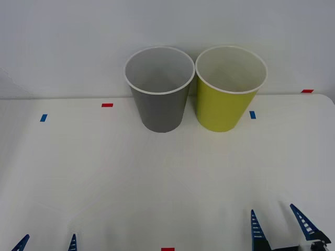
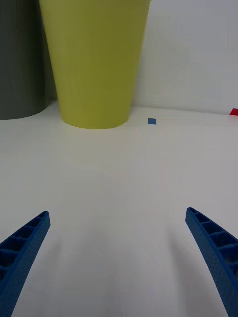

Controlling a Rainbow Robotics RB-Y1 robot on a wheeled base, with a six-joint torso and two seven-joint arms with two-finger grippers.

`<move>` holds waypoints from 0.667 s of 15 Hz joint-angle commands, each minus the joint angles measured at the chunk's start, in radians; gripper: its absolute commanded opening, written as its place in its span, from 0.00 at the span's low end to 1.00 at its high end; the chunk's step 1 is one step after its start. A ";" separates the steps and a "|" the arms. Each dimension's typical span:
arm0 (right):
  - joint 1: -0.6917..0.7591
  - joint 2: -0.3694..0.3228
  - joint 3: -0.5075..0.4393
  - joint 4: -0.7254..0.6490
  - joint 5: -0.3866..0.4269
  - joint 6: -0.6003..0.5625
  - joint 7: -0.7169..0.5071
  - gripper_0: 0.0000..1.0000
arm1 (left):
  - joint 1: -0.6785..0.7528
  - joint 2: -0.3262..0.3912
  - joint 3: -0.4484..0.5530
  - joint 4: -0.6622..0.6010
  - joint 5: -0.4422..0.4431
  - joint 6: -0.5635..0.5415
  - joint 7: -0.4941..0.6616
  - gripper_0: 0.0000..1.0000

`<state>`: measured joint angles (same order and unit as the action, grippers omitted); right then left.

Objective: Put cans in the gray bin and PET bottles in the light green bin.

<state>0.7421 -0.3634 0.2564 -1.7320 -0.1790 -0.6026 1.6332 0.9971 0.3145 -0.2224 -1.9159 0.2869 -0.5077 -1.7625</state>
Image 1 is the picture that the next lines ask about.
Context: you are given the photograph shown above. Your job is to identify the yellow-green plastic waste bin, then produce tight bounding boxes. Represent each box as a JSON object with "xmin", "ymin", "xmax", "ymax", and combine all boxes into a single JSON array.
[{"xmin": 195, "ymin": 45, "xmax": 269, "ymax": 133}]

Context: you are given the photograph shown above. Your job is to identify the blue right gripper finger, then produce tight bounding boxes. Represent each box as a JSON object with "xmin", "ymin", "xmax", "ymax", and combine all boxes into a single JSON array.
[
  {"xmin": 289, "ymin": 203, "xmax": 332, "ymax": 251},
  {"xmin": 250, "ymin": 209, "xmax": 273, "ymax": 251}
]

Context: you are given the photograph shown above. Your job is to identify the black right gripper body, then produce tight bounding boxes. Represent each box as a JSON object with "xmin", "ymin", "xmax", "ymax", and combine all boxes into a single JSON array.
[{"xmin": 272, "ymin": 245, "xmax": 307, "ymax": 251}]

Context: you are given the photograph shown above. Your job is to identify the grey plastic waste bin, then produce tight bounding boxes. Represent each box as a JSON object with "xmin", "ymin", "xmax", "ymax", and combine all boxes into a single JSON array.
[{"xmin": 124, "ymin": 46, "xmax": 196, "ymax": 133}]

